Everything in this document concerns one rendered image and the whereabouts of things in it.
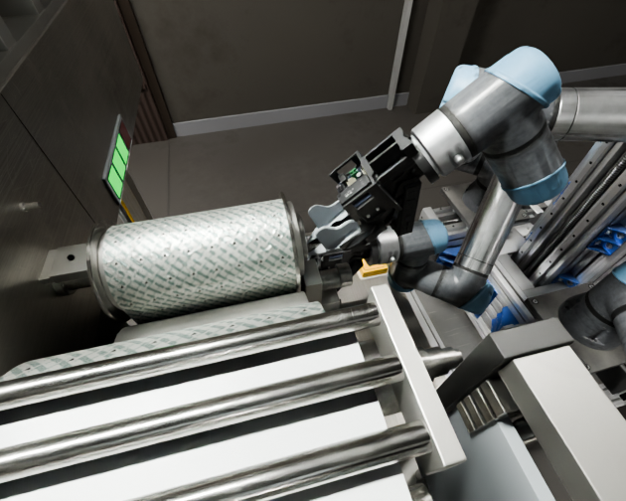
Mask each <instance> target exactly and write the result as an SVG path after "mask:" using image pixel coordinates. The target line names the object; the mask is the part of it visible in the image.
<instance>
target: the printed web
mask: <svg viewBox="0 0 626 501"><path fill-rule="evenodd" d="M102 259H103V267H104V273H105V277H106V281H107V284H108V287H109V290H110V292H111V294H112V296H113V298H114V300H115V301H116V303H117V304H118V306H119V307H120V308H121V309H122V310H123V311H124V312H125V313H126V314H127V315H128V316H129V317H130V318H131V319H132V320H133V321H135V322H136V323H137V324H143V323H148V322H153V321H158V320H163V319H168V318H173V317H177V316H182V315H187V314H192V313H197V312H202V311H207V310H212V309H217V308H222V307H227V306H232V305H237V304H242V303H247V302H252V301H255V300H260V299H265V298H270V297H275V296H280V295H285V294H290V293H295V292H296V276H295V265H294V257H293V251H292V244H291V239H290V234H289V229H288V225H287V220H286V216H285V212H284V208H283V205H282V202H281V200H280V199H279V200H272V201H266V202H260V203H254V204H247V205H241V206H235V207H228V208H222V209H216V210H210V211H204V212H198V213H192V214H186V215H179V216H173V217H167V218H160V219H154V220H148V221H142V222H135V223H129V224H123V225H117V226H112V227H110V228H109V229H108V230H107V232H106V234H105V237H104V240H103V248H102ZM323 312H325V311H324V309H323V307H322V305H321V304H320V303H319V302H318V301H314V302H310V303H305V304H300V305H295V306H290V307H286V308H281V309H276V310H271V311H266V312H262V313H257V314H252V315H247V316H243V317H239V318H234V319H229V320H224V321H219V322H215V323H210V324H205V325H200V326H195V327H191V328H186V329H181V330H176V331H171V332H167V333H162V334H157V335H152V336H147V337H143V338H138V339H133V340H128V341H123V342H119V343H114V344H109V345H104V346H99V347H95V348H90V349H85V350H80V351H75V352H71V353H67V354H62V355H57V356H52V357H48V358H43V359H38V360H33V361H29V362H26V363H23V364H21V365H19V366H17V367H15V368H14V369H12V370H10V371H9V372H8V373H6V374H5V375H4V376H3V377H1V378H0V382H3V381H8V380H12V379H17V378H22V377H26V376H31V375H36V374H40V373H45V372H50V371H54V370H58V369H63V368H67V367H72V366H77V365H81V364H86V363H91V362H95V361H100V360H105V359H110V358H114V357H119V356H124V355H128V354H133V353H138V352H142V351H147V350H152V349H156V348H161V347H166V346H170V345H175V344H180V343H184V342H189V341H194V340H198V339H203V338H208V337H212V336H217V335H222V334H226V333H231V332H236V331H239V330H244V329H249V328H253V327H258V326H263V325H267V324H272V323H277V322H281V321H286V320H291V319H295V318H300V317H305V316H309V315H314V314H319V313H323Z"/></svg>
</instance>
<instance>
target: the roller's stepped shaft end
mask: <svg viewBox="0 0 626 501"><path fill-rule="evenodd" d="M416 349H417V351H418V353H419V355H420V358H421V360H422V362H423V364H424V366H425V369H426V371H427V373H428V375H429V377H430V380H431V382H433V381H434V378H437V377H441V376H444V375H447V374H448V373H449V371H450V370H454V369H456V368H457V367H458V366H459V365H460V363H462V362H463V357H462V354H461V352H460V351H459V350H458V349H456V350H454V349H453V348H452V347H445V348H440V347H438V346H435V347H431V348H427V349H423V348H422V347H416Z"/></svg>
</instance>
